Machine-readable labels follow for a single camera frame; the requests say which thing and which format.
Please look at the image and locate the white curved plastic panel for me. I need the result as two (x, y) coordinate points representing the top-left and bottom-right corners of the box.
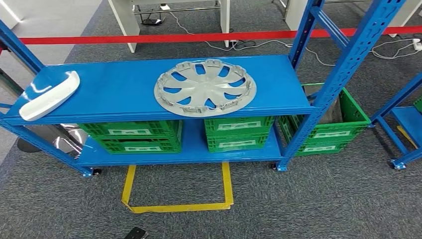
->
(18, 70), (81, 122)

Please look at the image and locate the blue metal shelf rack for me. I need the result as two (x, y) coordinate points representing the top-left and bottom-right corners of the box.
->
(0, 0), (408, 178)

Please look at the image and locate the small blue shelf rack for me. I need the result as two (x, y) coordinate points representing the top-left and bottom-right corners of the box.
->
(368, 72), (422, 170)

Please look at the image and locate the grey wheel hubcap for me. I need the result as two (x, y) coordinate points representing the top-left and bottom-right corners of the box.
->
(154, 58), (257, 118)

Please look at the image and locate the yellow floor tape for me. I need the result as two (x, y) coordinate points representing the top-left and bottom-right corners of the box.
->
(396, 125), (419, 150)
(121, 161), (235, 215)

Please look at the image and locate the red barrier belt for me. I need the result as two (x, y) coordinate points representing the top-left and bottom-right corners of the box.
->
(0, 25), (422, 55)

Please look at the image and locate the black stanchion pole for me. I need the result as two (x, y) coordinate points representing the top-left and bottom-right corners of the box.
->
(16, 137), (43, 153)

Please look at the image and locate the white cable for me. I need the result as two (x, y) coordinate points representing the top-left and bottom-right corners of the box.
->
(168, 11), (422, 67)

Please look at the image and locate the metal frame desk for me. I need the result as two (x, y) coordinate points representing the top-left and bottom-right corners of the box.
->
(272, 0), (422, 37)

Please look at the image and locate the chrome stanchion post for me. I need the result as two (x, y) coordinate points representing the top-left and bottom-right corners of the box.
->
(0, 67), (88, 159)

